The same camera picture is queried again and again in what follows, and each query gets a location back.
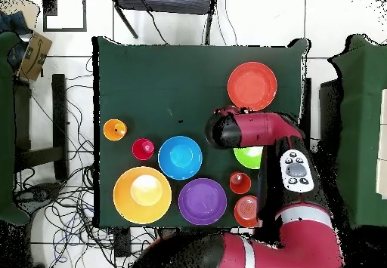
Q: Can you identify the large red-orange bowl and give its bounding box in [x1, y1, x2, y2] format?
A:
[227, 61, 278, 112]

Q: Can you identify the green bowl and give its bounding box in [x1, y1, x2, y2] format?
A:
[233, 146, 263, 170]

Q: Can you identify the blue bowl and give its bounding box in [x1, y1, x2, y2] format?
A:
[157, 135, 203, 180]

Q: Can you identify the dark green tablecloth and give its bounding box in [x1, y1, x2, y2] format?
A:
[91, 35, 311, 229]

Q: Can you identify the small red cup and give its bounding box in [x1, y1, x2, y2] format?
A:
[228, 171, 252, 196]

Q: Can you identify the black stand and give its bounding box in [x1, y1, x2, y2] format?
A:
[14, 73, 70, 180]
[301, 77, 312, 127]

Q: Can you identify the purple bowl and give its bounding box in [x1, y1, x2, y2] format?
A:
[178, 177, 228, 226]

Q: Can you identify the crimson cup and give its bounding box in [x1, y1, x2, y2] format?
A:
[132, 137, 156, 162]

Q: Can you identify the wide red cup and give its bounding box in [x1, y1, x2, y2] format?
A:
[233, 195, 259, 229]

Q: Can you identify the orange cup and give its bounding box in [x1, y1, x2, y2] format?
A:
[102, 119, 128, 142]

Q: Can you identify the black folding chair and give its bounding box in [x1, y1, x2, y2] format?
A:
[110, 0, 217, 46]

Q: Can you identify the green cloth side table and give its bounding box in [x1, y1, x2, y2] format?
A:
[0, 31, 31, 226]
[327, 34, 387, 228]

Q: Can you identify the large orange bowl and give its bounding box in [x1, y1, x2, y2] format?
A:
[113, 166, 172, 225]

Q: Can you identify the black power strip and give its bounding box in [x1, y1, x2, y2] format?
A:
[113, 227, 132, 258]

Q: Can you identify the cardboard box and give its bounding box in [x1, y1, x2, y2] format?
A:
[17, 31, 53, 82]

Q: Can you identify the blue cloth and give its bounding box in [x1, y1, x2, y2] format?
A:
[0, 10, 33, 36]

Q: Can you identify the tangle of black cables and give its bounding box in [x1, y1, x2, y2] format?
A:
[14, 56, 158, 268]

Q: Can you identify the black square frame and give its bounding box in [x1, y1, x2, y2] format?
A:
[42, 0, 88, 32]

